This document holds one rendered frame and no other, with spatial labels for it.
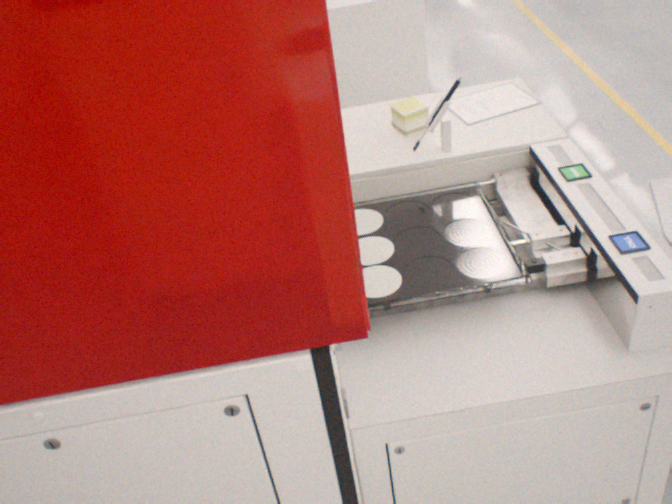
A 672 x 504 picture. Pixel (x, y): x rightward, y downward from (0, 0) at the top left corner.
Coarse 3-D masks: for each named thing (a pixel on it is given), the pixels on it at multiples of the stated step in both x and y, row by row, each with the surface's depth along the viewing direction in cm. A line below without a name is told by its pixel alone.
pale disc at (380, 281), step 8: (368, 272) 146; (376, 272) 146; (384, 272) 146; (392, 272) 145; (368, 280) 144; (376, 280) 144; (384, 280) 143; (392, 280) 143; (400, 280) 143; (368, 288) 142; (376, 288) 142; (384, 288) 142; (392, 288) 141; (368, 296) 140; (376, 296) 140; (384, 296) 140
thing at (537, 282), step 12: (540, 276) 146; (516, 288) 146; (528, 288) 147; (540, 288) 147; (444, 300) 146; (456, 300) 146; (468, 300) 147; (372, 312) 146; (384, 312) 146; (396, 312) 147
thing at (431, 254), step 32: (448, 192) 166; (384, 224) 159; (416, 224) 157; (448, 224) 156; (480, 224) 154; (416, 256) 148; (448, 256) 147; (480, 256) 146; (416, 288) 140; (448, 288) 139
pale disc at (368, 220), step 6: (360, 210) 164; (366, 210) 164; (372, 210) 164; (360, 216) 163; (366, 216) 162; (372, 216) 162; (378, 216) 162; (360, 222) 161; (366, 222) 160; (372, 222) 160; (378, 222) 160; (360, 228) 159; (366, 228) 159; (372, 228) 158; (378, 228) 158; (360, 234) 157
